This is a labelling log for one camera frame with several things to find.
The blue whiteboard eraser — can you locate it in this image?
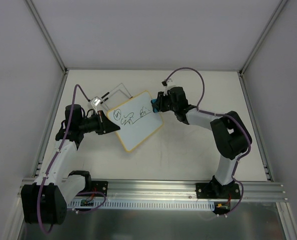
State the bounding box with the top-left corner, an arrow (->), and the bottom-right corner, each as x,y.
150,98 -> 159,113

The yellow framed whiteboard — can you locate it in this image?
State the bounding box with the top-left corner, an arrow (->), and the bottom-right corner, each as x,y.
106,90 -> 164,153

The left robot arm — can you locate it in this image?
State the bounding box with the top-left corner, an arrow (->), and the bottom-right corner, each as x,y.
20,104 -> 120,225

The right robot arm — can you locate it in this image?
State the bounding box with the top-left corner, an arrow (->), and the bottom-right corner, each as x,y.
151,86 -> 252,199

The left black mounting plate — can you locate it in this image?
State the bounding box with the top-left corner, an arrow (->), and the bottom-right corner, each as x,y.
89,180 -> 109,198

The black mounting plate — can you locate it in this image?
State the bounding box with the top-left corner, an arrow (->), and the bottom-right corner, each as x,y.
195,182 -> 241,200
89,180 -> 109,198

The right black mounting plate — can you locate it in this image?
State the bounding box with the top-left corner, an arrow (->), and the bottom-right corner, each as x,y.
195,182 -> 241,200

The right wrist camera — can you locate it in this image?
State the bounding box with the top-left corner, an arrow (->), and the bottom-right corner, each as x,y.
161,78 -> 176,96

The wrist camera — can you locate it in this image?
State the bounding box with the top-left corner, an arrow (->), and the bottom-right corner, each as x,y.
161,78 -> 176,96
89,96 -> 103,109

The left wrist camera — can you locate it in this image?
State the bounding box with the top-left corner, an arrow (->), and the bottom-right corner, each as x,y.
89,96 -> 103,109

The left aluminium frame post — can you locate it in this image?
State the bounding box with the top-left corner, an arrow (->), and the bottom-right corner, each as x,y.
25,0 -> 69,74

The aluminium frame post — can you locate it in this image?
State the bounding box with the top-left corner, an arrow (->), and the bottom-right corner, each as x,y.
239,0 -> 289,76
25,0 -> 69,74

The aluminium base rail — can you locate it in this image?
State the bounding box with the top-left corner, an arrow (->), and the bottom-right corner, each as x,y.
17,177 -> 287,203

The white slotted cable duct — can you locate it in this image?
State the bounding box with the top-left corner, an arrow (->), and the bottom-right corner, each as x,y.
67,198 -> 215,212

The right aluminium frame post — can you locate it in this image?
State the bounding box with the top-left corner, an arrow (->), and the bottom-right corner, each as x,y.
239,0 -> 289,76

